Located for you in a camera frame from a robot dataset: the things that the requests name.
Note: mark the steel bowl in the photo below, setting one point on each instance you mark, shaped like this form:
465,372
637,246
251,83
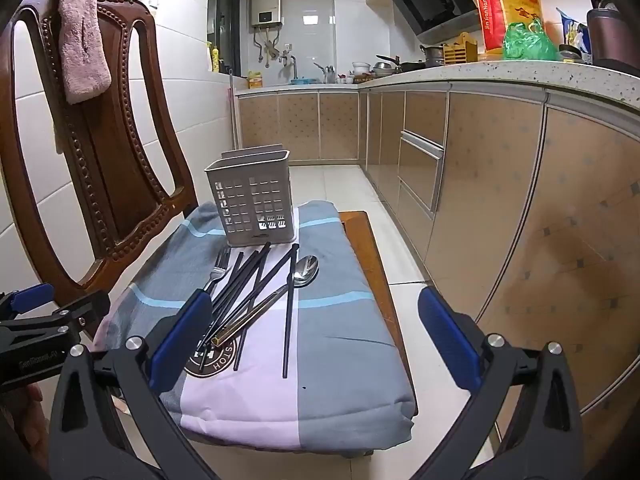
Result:
385,70

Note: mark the red and yellow bag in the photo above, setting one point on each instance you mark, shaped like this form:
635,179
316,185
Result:
515,2

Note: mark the blue basin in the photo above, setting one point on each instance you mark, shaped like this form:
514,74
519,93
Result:
303,81

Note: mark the wooden slotted box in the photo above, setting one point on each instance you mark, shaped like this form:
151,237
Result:
460,51

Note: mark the yellow box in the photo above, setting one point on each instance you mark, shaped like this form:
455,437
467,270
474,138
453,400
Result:
256,81

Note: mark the yellow bottle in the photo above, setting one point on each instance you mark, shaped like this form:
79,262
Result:
215,60

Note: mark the dark cooking pot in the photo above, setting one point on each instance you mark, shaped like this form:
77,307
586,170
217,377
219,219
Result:
433,56

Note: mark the striped grey pink cloth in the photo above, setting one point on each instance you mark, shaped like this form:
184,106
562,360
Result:
340,340

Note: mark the pink towel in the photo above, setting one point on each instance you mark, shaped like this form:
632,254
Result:
82,40

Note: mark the grey plastic utensil holder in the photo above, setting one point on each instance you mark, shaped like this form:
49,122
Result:
250,200

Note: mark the carved wooden chair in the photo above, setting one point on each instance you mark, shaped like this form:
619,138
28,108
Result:
105,160

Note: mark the speckled kitchen countertop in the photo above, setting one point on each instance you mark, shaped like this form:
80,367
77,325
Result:
500,72

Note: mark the blue snack bag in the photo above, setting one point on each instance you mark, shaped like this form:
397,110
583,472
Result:
575,30

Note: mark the white water heater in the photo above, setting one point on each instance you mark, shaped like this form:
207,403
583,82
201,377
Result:
266,2

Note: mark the white bowl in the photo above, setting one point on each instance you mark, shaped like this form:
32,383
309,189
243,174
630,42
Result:
361,68

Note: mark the person's left hand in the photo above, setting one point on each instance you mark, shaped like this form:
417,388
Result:
32,410

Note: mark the dark window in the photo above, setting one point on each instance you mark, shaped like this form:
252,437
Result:
225,15

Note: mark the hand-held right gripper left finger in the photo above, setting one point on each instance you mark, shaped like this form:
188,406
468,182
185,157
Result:
182,340

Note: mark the pile of black chopsticks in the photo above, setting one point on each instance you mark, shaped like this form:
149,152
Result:
288,310

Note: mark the silver fork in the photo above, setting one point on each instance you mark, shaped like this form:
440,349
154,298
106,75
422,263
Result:
218,272

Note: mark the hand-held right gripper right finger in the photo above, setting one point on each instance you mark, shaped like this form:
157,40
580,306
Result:
447,340

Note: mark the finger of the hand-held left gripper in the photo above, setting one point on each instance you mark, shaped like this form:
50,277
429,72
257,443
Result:
85,307
32,296

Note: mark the black wok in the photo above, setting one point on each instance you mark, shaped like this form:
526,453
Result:
410,66

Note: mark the beige kitchen cabinets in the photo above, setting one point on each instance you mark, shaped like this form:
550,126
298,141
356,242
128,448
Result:
500,160

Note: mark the dark maroon thermos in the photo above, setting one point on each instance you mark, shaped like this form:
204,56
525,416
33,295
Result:
612,35

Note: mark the green plastic bag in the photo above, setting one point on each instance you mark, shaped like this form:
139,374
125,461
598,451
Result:
527,42

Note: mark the silver spoon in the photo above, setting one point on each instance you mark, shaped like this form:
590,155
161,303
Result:
306,270

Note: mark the metal faucet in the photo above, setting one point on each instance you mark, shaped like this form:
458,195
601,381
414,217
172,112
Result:
294,65

